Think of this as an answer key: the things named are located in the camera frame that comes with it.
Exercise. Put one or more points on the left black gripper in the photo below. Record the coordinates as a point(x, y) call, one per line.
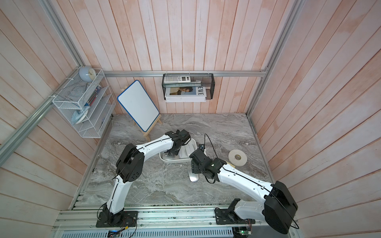
point(175, 152)

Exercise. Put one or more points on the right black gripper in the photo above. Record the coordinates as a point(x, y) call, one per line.
point(195, 168)

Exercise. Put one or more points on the silver mouse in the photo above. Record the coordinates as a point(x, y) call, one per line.
point(193, 177)

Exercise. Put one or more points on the white plastic storage box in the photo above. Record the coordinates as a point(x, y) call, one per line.
point(183, 155)

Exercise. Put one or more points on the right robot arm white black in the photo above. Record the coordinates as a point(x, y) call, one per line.
point(273, 203)

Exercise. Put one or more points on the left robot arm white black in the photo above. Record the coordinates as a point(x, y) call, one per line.
point(129, 168)

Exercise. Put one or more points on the white tape roll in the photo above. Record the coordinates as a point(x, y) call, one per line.
point(237, 158)

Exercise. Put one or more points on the wooden easel stand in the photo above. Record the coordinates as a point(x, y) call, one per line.
point(148, 131)

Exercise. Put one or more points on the white magazine book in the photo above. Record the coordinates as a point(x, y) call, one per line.
point(185, 94)

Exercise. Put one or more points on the grey book under calculator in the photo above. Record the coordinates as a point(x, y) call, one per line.
point(182, 84)

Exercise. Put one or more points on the white calculator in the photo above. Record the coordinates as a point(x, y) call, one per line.
point(176, 79)

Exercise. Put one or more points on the light blue iron object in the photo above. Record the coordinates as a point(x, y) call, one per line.
point(79, 115)

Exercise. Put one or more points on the black mesh wall basket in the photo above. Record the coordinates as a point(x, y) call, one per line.
point(207, 81)

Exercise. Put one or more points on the white wire mesh shelf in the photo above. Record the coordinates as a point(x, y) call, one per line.
point(75, 93)

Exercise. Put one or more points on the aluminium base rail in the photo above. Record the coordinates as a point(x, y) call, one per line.
point(149, 217)

